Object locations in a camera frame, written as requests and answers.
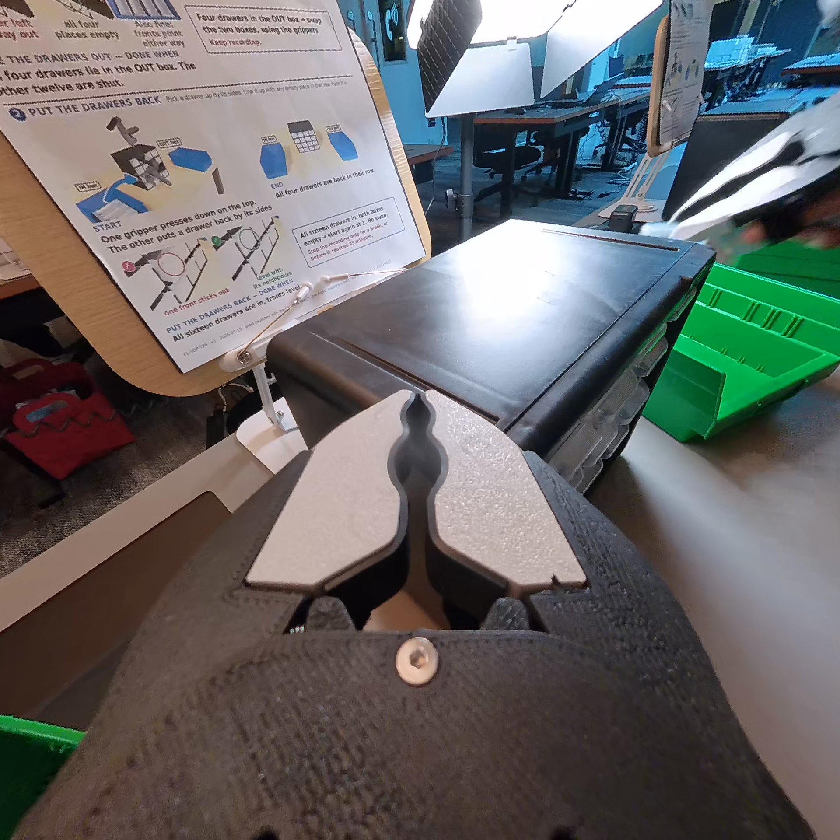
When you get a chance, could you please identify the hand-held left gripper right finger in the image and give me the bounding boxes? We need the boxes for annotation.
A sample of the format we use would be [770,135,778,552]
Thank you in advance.
[420,389,588,621]

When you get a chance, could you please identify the green plastic bin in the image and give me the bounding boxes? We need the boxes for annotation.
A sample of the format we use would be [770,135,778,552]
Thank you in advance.
[0,714,86,840]
[735,236,840,299]
[643,262,840,442]

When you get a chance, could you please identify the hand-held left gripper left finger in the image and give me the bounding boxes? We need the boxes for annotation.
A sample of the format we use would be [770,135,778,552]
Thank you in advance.
[246,392,418,621]

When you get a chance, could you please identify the printed instruction sheet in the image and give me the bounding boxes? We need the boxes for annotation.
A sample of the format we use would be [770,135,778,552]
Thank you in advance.
[659,0,713,148]
[0,0,427,374]

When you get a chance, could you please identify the dark grey box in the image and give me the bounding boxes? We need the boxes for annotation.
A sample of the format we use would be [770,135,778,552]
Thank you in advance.
[663,108,805,221]

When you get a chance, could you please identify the person's right hand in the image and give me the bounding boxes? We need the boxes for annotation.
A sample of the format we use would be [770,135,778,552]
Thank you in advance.
[748,200,840,253]

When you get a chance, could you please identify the group of clear cabinet drawers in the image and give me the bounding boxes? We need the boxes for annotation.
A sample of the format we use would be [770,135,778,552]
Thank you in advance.
[548,308,697,493]

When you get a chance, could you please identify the black drawer cabinet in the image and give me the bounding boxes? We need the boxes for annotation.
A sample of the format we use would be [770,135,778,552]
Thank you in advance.
[266,218,716,496]

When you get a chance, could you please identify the metal light stand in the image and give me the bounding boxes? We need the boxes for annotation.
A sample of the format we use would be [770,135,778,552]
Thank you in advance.
[458,115,478,242]

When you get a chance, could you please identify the black office chair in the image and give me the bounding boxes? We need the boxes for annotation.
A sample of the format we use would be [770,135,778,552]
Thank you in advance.
[476,144,539,201]

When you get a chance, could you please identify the red bag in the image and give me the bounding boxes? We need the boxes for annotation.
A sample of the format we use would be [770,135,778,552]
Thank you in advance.
[0,360,135,480]

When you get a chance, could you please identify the wood-edged office desk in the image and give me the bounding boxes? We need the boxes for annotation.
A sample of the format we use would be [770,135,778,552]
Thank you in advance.
[472,85,651,198]

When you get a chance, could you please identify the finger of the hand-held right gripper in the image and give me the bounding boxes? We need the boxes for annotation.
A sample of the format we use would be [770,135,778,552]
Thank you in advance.
[666,108,840,221]
[640,197,782,242]

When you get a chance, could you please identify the white softbox light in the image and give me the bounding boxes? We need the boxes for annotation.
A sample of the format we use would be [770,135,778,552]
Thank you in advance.
[407,0,667,119]

